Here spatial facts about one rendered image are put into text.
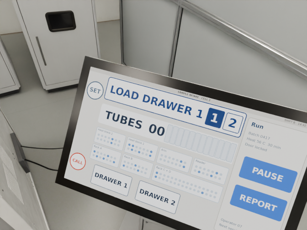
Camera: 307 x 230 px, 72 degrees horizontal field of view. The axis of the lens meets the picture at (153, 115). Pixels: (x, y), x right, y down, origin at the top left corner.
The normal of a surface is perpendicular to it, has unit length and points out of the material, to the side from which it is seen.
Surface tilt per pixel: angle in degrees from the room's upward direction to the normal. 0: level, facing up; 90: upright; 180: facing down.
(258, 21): 90
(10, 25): 90
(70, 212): 0
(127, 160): 50
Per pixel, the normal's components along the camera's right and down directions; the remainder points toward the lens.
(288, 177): -0.20, 0.04
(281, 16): -0.87, 0.30
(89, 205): 0.07, -0.72
